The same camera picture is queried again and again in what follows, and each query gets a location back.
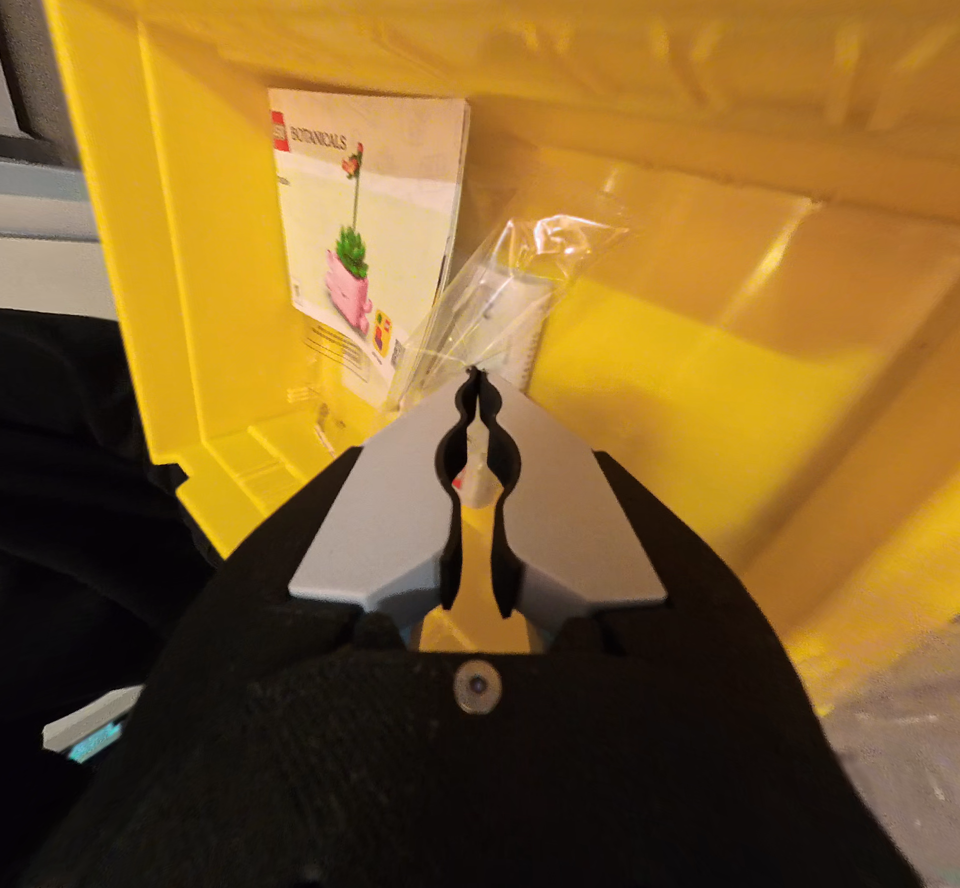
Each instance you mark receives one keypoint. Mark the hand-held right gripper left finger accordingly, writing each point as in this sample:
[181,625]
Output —
[375,528]

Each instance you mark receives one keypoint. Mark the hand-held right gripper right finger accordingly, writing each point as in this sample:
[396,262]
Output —
[585,528]

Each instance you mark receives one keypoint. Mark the yellow storage bins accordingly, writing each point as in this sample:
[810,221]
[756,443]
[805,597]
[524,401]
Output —
[675,378]

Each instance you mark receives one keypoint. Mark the clear printed plastic bag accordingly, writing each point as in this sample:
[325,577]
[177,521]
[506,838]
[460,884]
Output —
[525,251]

